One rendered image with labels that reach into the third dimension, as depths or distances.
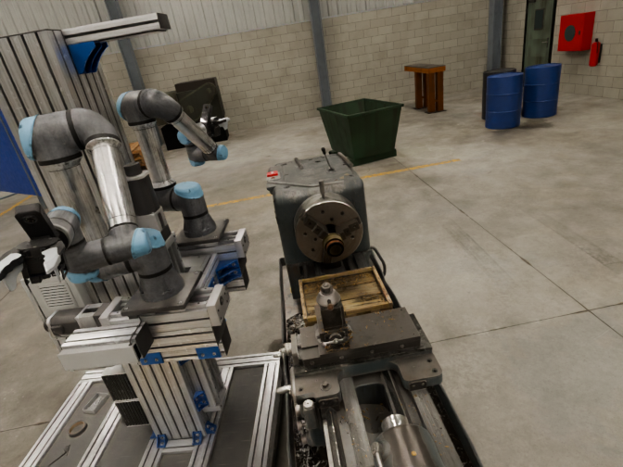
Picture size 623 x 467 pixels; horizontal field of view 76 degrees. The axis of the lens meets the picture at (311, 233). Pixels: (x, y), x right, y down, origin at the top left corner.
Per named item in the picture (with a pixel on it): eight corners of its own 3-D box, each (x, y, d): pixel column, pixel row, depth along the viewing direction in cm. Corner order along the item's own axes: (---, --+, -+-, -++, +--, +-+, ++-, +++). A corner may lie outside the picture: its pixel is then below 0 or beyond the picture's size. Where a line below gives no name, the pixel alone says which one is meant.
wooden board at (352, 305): (299, 286, 185) (298, 279, 183) (375, 272, 186) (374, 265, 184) (305, 327, 158) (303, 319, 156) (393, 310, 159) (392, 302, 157)
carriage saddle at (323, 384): (292, 347, 148) (289, 334, 146) (413, 324, 150) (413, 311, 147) (298, 413, 121) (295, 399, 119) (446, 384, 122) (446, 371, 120)
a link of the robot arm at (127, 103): (175, 216, 180) (134, 90, 157) (151, 215, 186) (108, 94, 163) (192, 205, 190) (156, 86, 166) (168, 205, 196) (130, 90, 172)
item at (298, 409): (292, 394, 158) (282, 349, 148) (317, 389, 158) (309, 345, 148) (297, 456, 134) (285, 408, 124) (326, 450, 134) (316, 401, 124)
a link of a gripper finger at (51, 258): (70, 289, 76) (64, 271, 83) (62, 262, 74) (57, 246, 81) (52, 295, 74) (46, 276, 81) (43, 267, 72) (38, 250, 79)
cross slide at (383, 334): (291, 338, 144) (289, 328, 142) (406, 316, 145) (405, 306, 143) (294, 372, 129) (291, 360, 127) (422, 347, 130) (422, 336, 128)
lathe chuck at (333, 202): (299, 259, 196) (288, 200, 183) (362, 248, 197) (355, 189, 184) (300, 268, 188) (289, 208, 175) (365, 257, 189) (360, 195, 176)
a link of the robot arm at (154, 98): (165, 79, 156) (232, 146, 198) (145, 82, 161) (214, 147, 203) (157, 103, 153) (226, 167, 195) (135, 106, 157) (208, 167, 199)
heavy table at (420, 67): (405, 106, 1067) (403, 66, 1025) (421, 102, 1069) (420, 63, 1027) (428, 114, 922) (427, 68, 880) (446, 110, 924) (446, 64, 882)
